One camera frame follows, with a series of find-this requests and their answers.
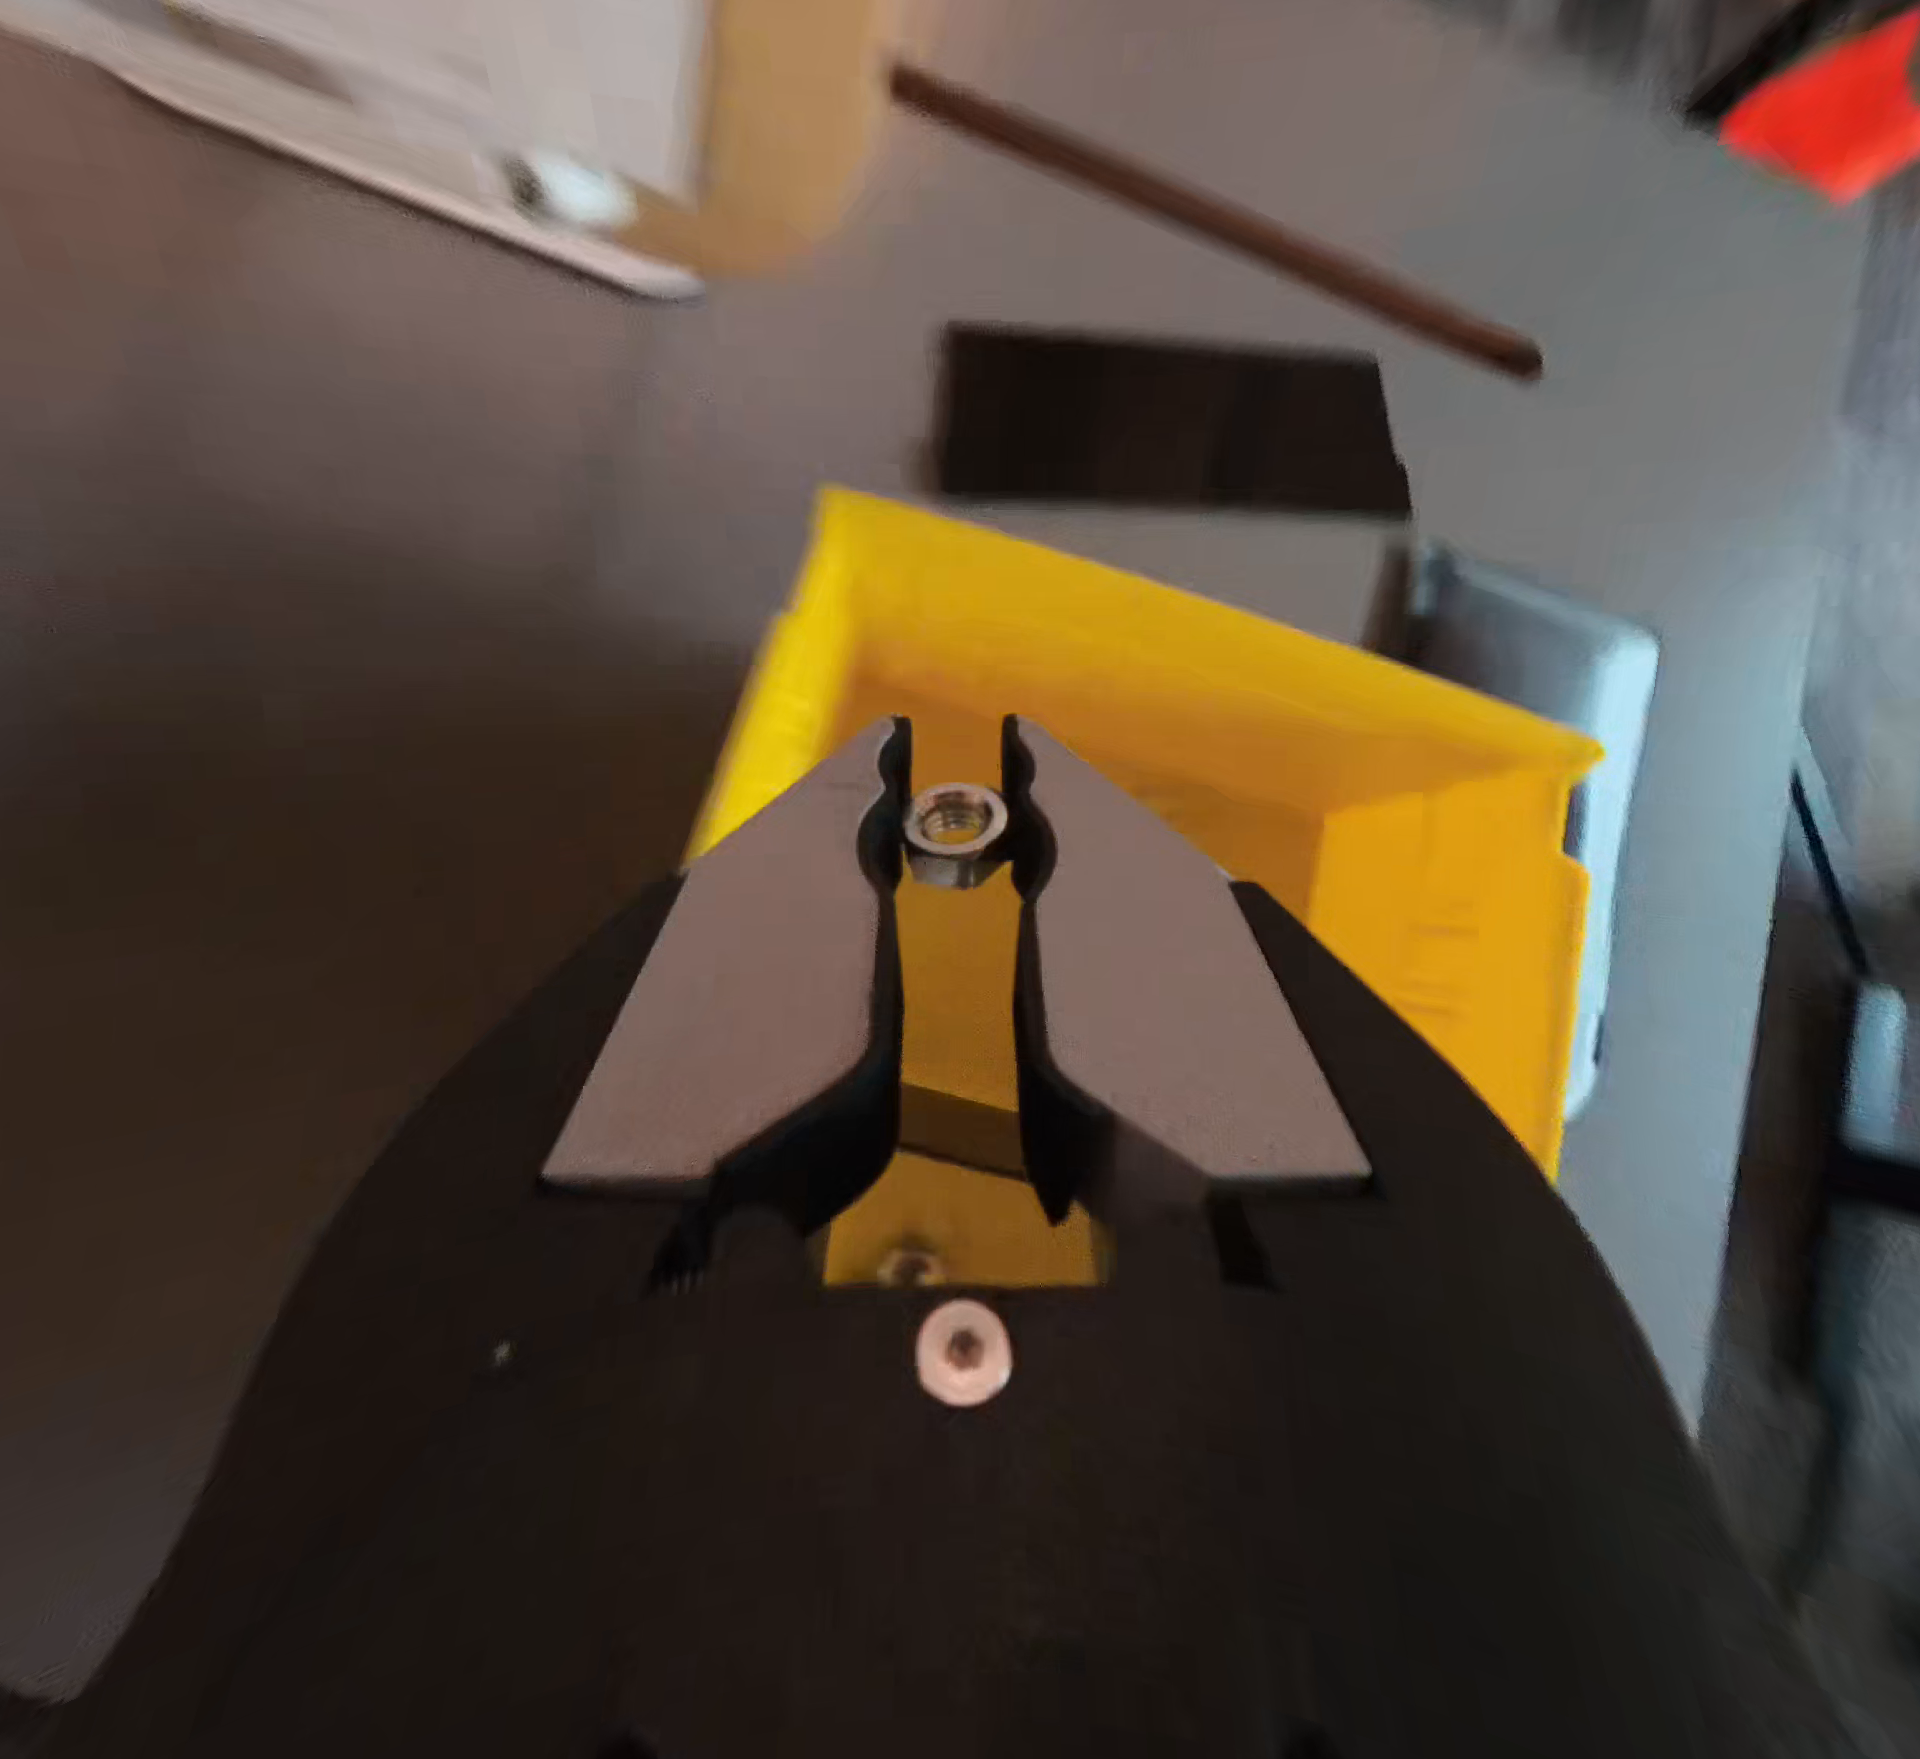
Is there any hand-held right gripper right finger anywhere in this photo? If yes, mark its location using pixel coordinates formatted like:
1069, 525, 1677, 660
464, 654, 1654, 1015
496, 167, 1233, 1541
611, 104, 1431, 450
997, 712, 1373, 1225

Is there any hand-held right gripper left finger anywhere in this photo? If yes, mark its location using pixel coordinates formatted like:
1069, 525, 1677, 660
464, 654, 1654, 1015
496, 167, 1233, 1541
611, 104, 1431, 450
536, 712, 917, 1243

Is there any silver hex nut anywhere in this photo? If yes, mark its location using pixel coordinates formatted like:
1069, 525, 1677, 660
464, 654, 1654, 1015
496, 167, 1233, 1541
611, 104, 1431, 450
903, 784, 1010, 888

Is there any yellow plastic bin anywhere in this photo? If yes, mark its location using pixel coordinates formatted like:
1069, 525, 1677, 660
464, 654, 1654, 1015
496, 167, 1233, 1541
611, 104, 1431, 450
682, 484, 1607, 1293

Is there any black glossy phone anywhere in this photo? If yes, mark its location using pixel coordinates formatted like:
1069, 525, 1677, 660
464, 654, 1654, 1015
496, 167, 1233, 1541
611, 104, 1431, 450
930, 323, 1415, 525

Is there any brown wooden stick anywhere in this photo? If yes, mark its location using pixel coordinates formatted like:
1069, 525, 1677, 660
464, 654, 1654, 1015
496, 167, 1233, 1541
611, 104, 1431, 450
888, 60, 1548, 384

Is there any wooden display board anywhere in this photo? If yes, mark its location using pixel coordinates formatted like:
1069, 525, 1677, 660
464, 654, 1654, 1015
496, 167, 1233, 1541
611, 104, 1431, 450
0, 0, 889, 302

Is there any red orange object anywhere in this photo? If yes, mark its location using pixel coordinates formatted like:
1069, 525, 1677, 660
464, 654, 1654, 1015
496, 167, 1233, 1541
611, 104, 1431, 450
1716, 0, 1920, 209

